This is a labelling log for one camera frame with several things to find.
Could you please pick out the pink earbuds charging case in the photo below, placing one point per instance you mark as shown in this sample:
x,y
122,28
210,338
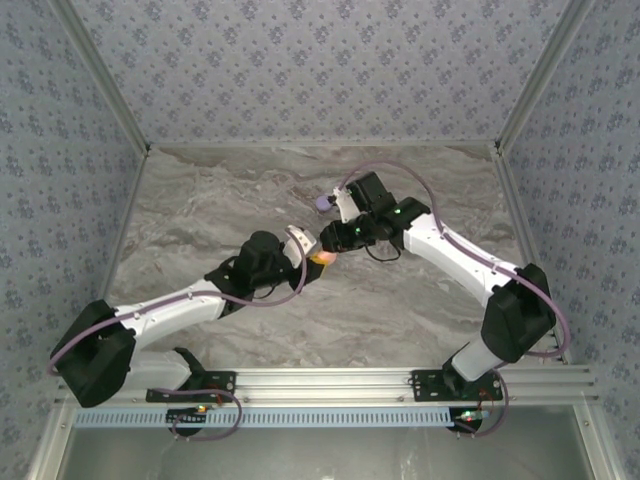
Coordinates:
x,y
327,257

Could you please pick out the purple earbuds charging case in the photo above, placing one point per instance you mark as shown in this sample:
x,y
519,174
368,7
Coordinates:
x,y
323,203

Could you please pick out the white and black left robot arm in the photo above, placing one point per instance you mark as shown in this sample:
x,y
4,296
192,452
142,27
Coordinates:
x,y
165,310

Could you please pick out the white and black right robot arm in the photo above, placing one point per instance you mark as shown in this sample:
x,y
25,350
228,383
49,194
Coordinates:
x,y
450,255

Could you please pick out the black controller board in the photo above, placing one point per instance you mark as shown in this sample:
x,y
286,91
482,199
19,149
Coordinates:
x,y
467,420
185,417

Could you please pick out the aluminium mounting rail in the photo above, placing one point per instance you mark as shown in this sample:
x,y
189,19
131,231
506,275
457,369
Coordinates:
x,y
325,382

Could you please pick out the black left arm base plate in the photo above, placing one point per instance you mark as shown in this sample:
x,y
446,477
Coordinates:
x,y
220,385

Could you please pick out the aluminium table side rail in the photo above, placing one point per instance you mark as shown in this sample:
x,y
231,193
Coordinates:
x,y
532,260
107,270

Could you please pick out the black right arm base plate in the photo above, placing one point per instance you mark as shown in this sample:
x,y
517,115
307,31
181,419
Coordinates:
x,y
427,385

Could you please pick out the aluminium frame post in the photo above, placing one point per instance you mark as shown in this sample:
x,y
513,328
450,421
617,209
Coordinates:
x,y
102,80
542,75

